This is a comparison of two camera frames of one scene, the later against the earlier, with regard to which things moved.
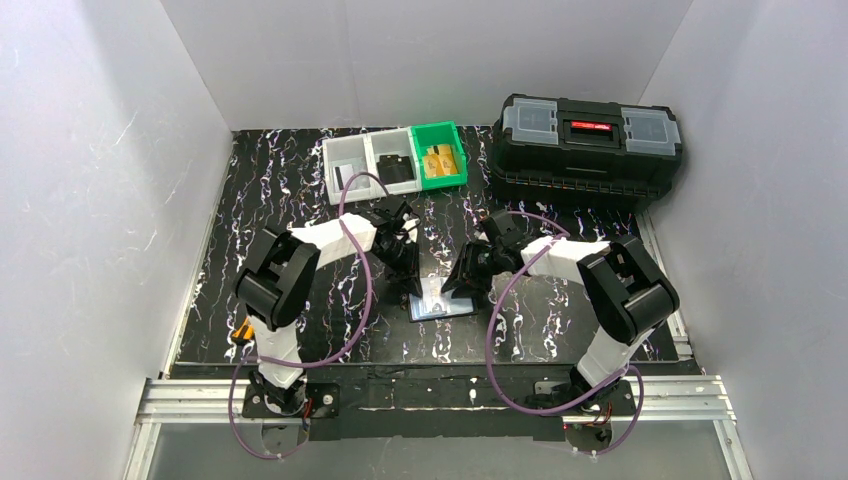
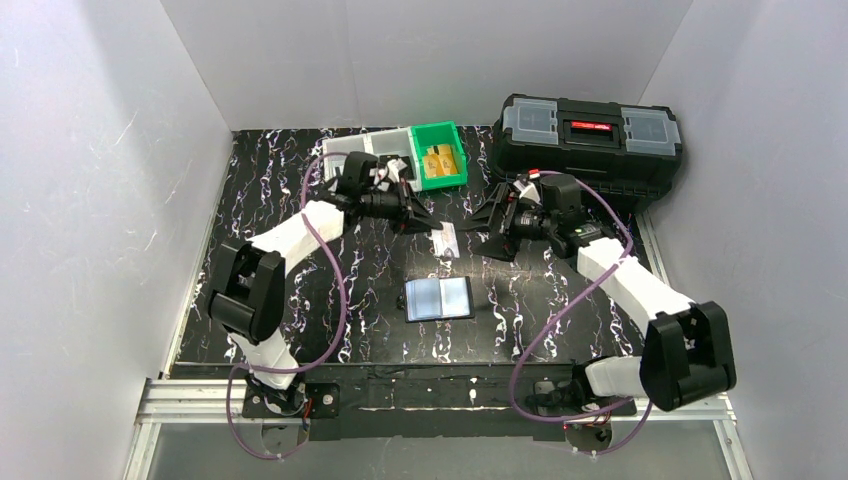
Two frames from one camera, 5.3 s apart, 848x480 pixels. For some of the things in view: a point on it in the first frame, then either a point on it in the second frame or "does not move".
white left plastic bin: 345,156 does not move
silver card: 435,303 → 444,238
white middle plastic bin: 392,157 does not move
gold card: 444,154 does not move
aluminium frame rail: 695,400 does not move
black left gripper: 403,259 → 404,207
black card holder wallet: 435,303 does not move
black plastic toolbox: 581,155 does not move
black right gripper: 468,273 → 505,220
